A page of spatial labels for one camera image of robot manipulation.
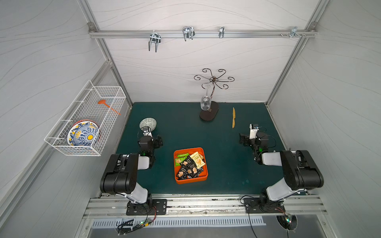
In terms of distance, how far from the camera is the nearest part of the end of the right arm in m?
0.73

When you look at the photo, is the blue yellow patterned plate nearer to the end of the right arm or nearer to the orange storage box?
the orange storage box

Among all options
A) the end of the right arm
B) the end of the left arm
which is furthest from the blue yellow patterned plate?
the end of the right arm
